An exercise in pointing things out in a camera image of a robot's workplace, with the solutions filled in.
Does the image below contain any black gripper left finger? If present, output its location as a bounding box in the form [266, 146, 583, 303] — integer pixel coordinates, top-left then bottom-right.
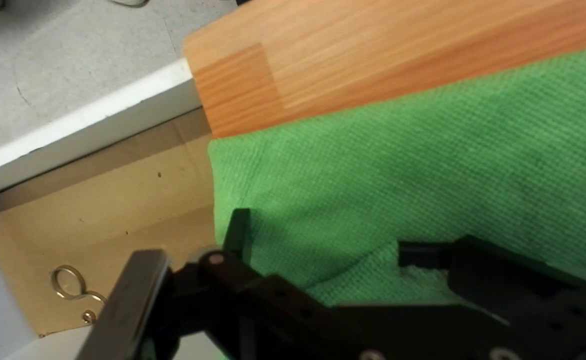
[140, 207, 346, 360]

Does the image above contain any brass ring drain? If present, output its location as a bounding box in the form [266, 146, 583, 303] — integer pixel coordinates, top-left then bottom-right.
[50, 264, 105, 303]

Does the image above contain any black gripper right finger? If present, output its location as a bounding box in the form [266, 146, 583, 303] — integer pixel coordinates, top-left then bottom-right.
[397, 236, 586, 360]

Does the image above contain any green towel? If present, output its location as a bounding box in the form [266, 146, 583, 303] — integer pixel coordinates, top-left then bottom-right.
[208, 51, 586, 303]

